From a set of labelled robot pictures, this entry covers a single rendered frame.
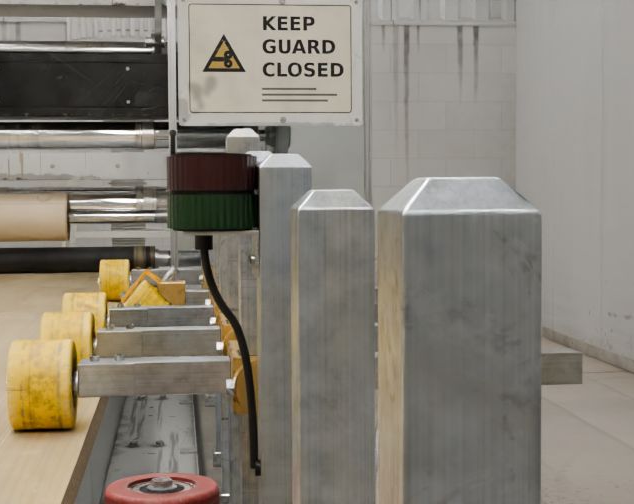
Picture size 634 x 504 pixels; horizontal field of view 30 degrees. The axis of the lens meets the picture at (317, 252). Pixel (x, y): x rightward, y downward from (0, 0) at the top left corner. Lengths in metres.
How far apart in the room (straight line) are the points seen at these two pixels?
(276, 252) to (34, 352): 0.36
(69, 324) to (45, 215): 1.80
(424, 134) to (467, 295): 9.33
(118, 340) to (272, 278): 0.56
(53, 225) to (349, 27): 0.91
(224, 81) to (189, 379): 2.04
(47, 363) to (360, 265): 0.57
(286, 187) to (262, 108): 2.30
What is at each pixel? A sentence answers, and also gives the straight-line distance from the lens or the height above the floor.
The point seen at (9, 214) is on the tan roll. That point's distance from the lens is 3.12.
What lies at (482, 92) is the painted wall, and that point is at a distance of 9.75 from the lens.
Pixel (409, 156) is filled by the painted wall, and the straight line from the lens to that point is 9.59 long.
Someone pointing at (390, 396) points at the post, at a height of 1.06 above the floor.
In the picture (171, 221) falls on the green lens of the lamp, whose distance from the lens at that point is 0.79.
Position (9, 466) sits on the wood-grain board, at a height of 0.90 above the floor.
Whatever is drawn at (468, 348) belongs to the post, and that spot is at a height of 1.08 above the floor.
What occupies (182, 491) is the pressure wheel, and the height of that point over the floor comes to 0.91.
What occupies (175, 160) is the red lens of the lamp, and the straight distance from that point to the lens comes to 0.78.
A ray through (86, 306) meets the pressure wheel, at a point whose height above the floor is 0.97.
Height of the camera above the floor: 1.11
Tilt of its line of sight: 3 degrees down
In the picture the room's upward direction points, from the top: straight up
